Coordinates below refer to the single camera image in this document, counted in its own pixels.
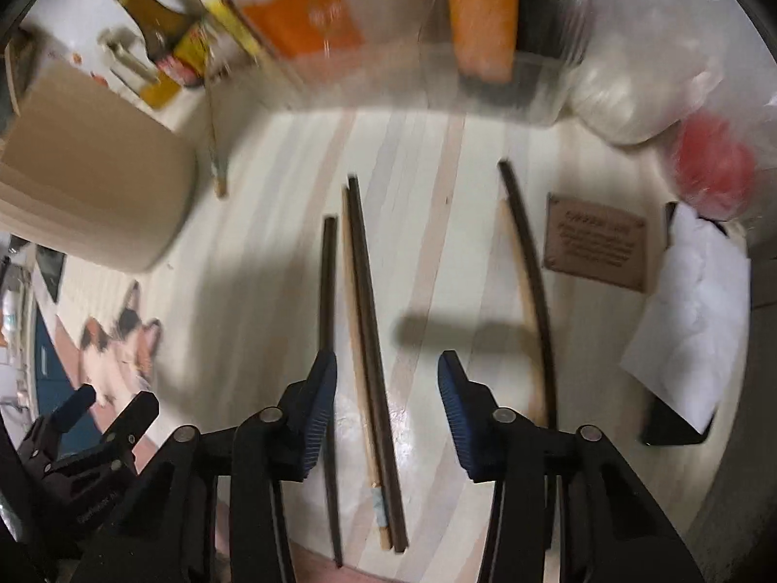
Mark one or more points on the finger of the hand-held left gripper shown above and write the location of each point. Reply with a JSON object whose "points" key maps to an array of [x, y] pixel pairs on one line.
{"points": [[319, 401], [136, 416]]}

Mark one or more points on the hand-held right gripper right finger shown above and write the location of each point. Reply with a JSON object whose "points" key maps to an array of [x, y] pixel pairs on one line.
{"points": [[461, 413]]}

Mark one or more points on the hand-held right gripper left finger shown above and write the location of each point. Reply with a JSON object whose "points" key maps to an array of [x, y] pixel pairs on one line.
{"points": [[319, 401]]}

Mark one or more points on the dark wooden chopstick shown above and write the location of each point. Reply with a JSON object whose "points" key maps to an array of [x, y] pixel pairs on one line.
{"points": [[371, 316], [328, 291], [536, 288]]}

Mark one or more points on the beige round utensil holder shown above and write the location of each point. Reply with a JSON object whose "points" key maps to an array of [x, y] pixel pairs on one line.
{"points": [[91, 170]]}

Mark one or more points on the blue kitchen cabinets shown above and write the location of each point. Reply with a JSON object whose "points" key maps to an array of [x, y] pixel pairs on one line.
{"points": [[45, 364]]}

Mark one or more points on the black induction cooktop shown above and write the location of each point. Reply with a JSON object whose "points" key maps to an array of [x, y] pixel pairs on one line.
{"points": [[53, 276]]}

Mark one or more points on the black smartphone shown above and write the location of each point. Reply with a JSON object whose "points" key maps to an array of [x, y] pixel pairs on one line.
{"points": [[671, 428]]}

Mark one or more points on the brown card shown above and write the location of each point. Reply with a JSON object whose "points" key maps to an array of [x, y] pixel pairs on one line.
{"points": [[598, 243]]}

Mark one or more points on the white paper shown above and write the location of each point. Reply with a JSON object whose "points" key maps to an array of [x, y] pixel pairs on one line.
{"points": [[692, 316]]}

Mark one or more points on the clear oil dispenser bottle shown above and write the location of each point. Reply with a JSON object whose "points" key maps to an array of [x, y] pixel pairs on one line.
{"points": [[159, 92]]}

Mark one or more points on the clear plastic organizer tray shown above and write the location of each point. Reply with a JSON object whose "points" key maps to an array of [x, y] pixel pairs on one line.
{"points": [[388, 82]]}

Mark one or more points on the white powder bag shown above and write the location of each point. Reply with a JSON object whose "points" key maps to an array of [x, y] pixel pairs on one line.
{"points": [[625, 97]]}

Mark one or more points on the red tomato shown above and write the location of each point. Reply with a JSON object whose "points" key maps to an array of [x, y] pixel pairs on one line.
{"points": [[713, 161]]}

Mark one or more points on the yellow seasoning box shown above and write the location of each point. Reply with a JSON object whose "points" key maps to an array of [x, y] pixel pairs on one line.
{"points": [[234, 21]]}

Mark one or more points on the white and orange seasoning bag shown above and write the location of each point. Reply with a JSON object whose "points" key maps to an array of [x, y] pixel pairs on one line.
{"points": [[303, 12]]}

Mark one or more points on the brown glass bottle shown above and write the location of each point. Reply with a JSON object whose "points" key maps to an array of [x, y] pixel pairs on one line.
{"points": [[155, 21]]}

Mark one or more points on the orange label soy sauce bottle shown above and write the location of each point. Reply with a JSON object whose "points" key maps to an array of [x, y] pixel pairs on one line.
{"points": [[479, 18]]}

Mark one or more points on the clear plastic bag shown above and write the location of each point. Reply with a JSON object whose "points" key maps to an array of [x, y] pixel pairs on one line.
{"points": [[668, 12]]}

